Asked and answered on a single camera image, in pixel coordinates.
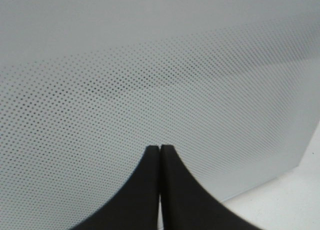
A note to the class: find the white microwave door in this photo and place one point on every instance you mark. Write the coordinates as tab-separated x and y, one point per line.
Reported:
87	85

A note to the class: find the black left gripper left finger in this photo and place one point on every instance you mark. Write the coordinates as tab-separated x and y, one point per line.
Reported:
136	204

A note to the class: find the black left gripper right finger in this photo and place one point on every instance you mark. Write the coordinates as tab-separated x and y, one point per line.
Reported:
186	204

